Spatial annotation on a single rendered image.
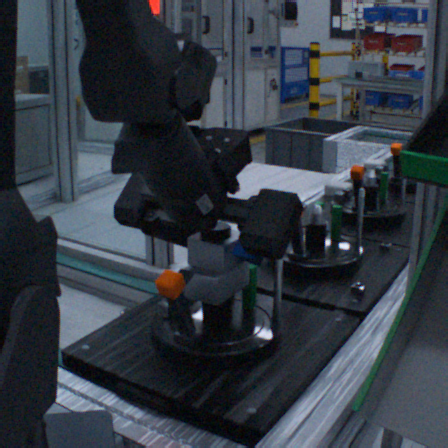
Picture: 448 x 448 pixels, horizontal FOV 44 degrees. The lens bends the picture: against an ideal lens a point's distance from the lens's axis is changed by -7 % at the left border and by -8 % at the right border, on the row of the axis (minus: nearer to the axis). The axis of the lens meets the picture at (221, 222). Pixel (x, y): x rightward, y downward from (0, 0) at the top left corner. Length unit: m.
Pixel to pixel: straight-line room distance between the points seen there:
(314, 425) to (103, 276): 0.44
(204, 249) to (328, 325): 0.18
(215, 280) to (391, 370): 0.19
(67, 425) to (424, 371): 0.28
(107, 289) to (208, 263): 0.30
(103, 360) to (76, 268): 0.31
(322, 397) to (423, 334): 0.13
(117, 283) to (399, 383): 0.47
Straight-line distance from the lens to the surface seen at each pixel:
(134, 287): 0.82
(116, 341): 0.64
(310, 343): 0.64
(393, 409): 0.49
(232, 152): 0.55
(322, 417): 0.54
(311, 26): 12.01
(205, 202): 0.52
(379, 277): 0.81
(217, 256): 0.58
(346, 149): 1.78
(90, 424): 0.37
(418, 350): 0.50
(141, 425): 0.54
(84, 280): 0.89
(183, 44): 0.52
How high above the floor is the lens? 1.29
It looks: 19 degrees down
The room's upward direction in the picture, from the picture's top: straight up
